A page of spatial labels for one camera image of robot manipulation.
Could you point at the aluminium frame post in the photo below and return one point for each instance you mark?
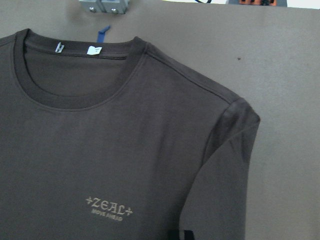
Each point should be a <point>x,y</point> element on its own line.
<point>105,6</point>

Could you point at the short blue tape strip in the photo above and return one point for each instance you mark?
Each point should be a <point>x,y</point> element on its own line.
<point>102,34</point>

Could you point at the dark brown t-shirt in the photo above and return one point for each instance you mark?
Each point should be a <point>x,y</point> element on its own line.
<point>123,145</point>

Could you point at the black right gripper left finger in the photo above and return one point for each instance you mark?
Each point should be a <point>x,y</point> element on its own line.
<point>172,234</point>

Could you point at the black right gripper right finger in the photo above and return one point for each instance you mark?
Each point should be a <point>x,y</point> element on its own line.
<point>188,235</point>

